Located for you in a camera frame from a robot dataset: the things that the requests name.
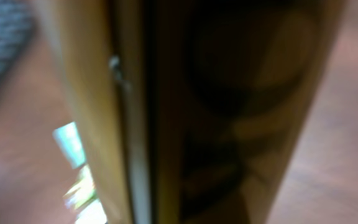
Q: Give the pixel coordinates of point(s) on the green snack packet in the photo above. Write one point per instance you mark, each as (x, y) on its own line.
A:
(82, 192)

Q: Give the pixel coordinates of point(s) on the light blue wipes packet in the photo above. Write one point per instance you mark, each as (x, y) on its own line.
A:
(69, 142)

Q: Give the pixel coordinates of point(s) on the white cream tube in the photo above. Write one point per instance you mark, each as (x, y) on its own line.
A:
(92, 214)

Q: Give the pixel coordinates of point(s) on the orange spaghetti packet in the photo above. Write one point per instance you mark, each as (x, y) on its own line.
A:
(189, 111)

